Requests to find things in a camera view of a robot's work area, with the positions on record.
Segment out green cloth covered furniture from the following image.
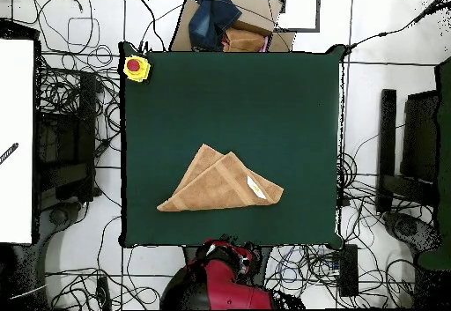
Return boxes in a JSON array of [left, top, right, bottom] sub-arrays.
[[418, 56, 451, 270]]

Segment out tan terry towel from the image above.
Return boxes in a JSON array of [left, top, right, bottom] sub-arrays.
[[156, 143, 285, 213]]

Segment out black equipment stand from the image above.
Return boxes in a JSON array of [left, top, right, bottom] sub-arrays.
[[34, 70, 98, 206]]

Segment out yellow emergency stop button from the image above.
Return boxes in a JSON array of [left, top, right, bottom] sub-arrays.
[[122, 55, 152, 83]]

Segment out black caster base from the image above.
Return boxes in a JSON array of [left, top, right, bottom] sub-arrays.
[[383, 211, 443, 255], [38, 201, 84, 248]]

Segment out black striped rod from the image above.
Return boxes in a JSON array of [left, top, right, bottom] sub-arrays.
[[0, 142, 19, 166]]

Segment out thick black cable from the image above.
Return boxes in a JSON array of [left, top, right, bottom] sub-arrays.
[[343, 0, 451, 56]]

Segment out dark green table cloth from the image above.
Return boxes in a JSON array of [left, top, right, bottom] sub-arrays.
[[118, 41, 346, 249]]

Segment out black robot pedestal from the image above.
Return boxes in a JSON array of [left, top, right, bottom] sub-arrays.
[[182, 245, 274, 287]]

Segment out folded brown towel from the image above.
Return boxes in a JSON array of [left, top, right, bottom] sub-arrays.
[[223, 27, 267, 53]]

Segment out brown cardboard box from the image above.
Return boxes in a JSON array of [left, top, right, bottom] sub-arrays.
[[168, 0, 297, 53]]

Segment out blue denim jeans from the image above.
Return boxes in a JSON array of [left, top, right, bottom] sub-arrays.
[[188, 0, 243, 51]]

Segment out white panel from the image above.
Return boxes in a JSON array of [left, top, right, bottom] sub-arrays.
[[0, 38, 35, 245]]

